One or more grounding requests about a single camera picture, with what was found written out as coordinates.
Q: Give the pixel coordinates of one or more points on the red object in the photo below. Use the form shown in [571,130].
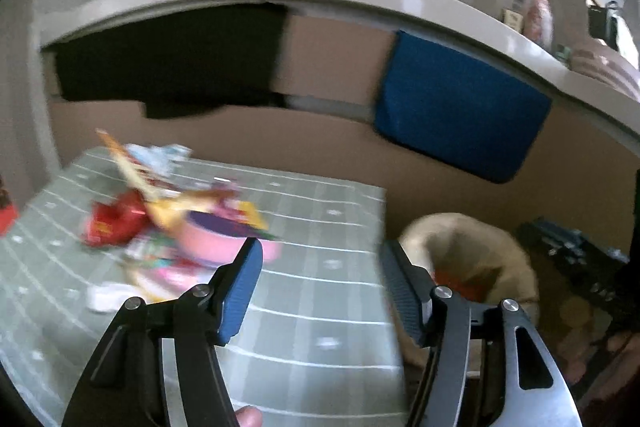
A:
[5,207]

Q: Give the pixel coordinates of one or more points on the long orange wrapper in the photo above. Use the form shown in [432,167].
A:
[125,162]

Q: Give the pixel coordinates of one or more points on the trash bin with beige bag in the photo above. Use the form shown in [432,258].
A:
[465,252]

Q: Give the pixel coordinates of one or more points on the yellow snack wrapper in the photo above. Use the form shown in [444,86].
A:
[180,209]

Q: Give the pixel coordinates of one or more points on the pink round tub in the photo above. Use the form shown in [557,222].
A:
[215,239]

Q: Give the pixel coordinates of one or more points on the blue cloth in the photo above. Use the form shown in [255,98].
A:
[460,107]

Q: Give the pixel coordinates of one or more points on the green checkered mat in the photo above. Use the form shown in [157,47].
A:
[310,227]

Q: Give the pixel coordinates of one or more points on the yellow and purple packet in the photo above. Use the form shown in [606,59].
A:
[245,209]

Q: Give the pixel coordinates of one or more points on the crumpled white paper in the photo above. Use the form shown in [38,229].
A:
[107,297]

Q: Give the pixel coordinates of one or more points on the crushed red drink can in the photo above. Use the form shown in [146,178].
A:
[120,217]

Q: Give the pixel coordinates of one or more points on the white plastic basket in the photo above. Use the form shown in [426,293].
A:
[607,69]

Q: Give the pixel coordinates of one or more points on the brown cardboard sheet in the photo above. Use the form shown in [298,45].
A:
[330,62]

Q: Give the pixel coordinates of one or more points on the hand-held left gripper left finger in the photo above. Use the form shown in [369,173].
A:
[242,292]

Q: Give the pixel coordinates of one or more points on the black cloth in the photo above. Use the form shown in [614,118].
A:
[165,57]

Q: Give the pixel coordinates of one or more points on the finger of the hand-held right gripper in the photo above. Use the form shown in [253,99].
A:
[550,234]

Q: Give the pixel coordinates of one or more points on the person's left hand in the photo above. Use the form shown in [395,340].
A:
[249,418]

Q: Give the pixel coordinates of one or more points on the white and blue wrapper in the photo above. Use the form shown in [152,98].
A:
[160,157]

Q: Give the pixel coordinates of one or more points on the plastic bottle with orange cap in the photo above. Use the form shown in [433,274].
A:
[539,17]

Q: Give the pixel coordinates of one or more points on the small green container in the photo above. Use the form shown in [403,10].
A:
[563,53]

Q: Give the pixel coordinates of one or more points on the black utensil holder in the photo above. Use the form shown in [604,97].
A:
[602,24]

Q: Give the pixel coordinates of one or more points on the pink printed wrapper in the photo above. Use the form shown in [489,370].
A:
[160,264]

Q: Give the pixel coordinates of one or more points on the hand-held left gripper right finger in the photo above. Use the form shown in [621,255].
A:
[402,297]

